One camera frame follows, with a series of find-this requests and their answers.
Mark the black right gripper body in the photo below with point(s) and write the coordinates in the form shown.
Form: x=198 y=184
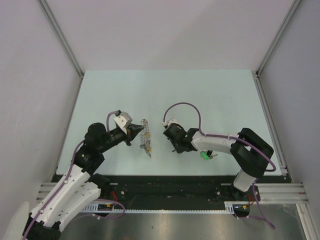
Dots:
x=177 y=148

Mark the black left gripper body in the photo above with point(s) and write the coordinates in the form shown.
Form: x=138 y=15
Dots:
x=114 y=137

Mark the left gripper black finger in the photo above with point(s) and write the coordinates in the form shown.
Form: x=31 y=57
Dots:
x=134 y=131
x=132 y=125

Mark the silver disc keyring organiser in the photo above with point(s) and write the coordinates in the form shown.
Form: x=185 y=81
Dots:
x=145 y=137

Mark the yellow key tag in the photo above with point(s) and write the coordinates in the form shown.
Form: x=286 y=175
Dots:
x=147 y=135

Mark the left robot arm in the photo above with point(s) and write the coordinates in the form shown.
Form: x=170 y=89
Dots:
x=80 y=185

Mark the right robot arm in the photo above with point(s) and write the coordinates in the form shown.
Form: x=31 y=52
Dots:
x=250 y=151

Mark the silver keys by green tag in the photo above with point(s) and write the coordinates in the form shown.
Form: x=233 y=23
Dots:
x=212 y=156

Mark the green key tag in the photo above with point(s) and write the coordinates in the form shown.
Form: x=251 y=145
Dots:
x=204 y=156

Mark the black key tag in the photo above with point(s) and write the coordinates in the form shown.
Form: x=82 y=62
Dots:
x=209 y=152

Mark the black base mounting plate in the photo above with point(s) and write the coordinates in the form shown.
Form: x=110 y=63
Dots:
x=173 y=193

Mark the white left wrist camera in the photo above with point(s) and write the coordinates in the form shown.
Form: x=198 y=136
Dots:
x=122 y=120

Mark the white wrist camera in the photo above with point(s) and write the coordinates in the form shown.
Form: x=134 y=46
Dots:
x=165 y=124
x=122 y=120

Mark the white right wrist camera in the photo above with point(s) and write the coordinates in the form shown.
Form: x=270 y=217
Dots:
x=165 y=124

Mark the white slotted cable duct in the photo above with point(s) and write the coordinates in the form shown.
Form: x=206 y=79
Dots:
x=92 y=208

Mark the aluminium frame right post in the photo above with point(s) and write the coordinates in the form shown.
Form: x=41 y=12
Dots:
x=284 y=26

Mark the aluminium frame post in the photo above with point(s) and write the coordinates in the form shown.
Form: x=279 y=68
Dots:
x=284 y=26
x=48 y=13

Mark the aluminium frame left post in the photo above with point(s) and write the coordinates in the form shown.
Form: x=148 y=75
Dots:
x=48 y=13

